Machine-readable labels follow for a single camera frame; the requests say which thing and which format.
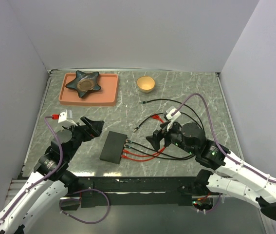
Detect salmon rectangular tray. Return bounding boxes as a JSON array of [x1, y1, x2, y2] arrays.
[[58, 71, 119, 107]]

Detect aluminium frame rail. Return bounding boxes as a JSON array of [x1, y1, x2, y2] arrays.
[[6, 177, 264, 200]]

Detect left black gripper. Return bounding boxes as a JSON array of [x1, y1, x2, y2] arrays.
[[63, 116, 104, 160]]

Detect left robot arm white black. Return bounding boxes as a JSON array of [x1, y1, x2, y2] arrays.
[[0, 113, 104, 234]]

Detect dark star-shaped dish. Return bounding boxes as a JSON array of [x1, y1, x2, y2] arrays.
[[65, 70, 101, 98]]

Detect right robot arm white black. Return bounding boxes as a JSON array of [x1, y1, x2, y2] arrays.
[[146, 122, 276, 221]]

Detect black network switch box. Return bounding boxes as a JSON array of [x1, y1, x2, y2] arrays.
[[99, 131, 128, 164]]

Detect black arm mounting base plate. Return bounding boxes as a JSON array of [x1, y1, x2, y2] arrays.
[[49, 175, 222, 208]]

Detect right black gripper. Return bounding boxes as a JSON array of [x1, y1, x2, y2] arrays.
[[146, 118, 197, 155]]

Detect small yellow bowl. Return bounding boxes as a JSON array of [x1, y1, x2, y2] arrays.
[[136, 76, 156, 93]]

